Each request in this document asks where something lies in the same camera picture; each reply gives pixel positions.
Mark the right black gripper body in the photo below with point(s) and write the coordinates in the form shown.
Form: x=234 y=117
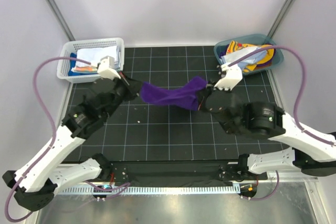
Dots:
x=210 y=88

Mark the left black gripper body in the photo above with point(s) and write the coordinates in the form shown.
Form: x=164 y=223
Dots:
x=123 y=92

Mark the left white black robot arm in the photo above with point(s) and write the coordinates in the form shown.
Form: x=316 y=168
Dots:
x=37 y=183

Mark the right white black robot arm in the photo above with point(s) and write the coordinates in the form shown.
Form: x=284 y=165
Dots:
x=309 y=151

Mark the orange patterned folded towel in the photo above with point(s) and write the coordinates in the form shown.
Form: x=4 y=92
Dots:
x=89 y=69

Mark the light blue folded towel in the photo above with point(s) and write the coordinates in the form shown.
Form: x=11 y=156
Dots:
x=94 y=55

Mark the white plastic basket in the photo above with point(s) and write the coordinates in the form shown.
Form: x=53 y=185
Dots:
x=74 y=46

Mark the yellow purple patterned towel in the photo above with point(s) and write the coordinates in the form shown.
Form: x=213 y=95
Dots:
x=236 y=50

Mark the teal plastic bin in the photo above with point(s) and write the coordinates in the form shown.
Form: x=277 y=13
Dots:
x=255 y=39

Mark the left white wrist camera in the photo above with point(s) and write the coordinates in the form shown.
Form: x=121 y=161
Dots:
x=106 y=68

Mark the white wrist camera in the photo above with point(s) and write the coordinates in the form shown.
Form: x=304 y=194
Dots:
x=230 y=77
x=106 y=68

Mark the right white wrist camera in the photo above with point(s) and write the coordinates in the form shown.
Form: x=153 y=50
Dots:
x=230 y=77

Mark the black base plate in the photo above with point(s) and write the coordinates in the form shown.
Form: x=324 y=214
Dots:
x=179 y=173

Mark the aluminium rail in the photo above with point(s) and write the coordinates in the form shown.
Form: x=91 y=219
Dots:
x=285 y=176

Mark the white slotted cable duct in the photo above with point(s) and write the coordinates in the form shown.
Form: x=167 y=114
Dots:
x=85 y=189

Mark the left aluminium frame post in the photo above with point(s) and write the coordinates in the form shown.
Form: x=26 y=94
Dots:
x=60 y=19

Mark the aluminium frame post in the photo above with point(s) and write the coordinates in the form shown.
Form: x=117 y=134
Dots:
x=60 y=19
x=284 y=10

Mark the right aluminium frame post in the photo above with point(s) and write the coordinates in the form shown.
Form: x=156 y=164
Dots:
x=284 y=10

